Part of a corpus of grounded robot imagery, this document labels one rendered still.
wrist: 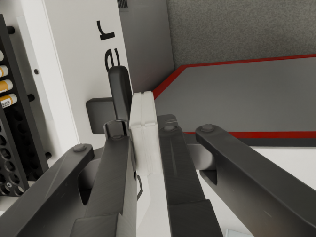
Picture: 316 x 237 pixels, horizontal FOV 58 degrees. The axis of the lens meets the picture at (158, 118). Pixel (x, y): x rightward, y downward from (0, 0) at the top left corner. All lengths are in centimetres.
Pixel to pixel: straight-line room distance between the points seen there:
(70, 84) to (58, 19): 4
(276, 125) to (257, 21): 67
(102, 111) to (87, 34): 6
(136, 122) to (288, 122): 35
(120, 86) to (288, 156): 24
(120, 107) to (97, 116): 2
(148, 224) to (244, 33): 80
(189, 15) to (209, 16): 7
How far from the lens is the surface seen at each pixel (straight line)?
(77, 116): 21
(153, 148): 15
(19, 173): 32
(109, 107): 21
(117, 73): 20
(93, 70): 24
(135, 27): 75
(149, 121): 15
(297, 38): 111
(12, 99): 31
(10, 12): 34
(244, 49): 110
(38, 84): 33
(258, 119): 49
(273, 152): 37
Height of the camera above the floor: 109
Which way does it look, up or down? 62 degrees down
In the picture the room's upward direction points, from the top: 141 degrees counter-clockwise
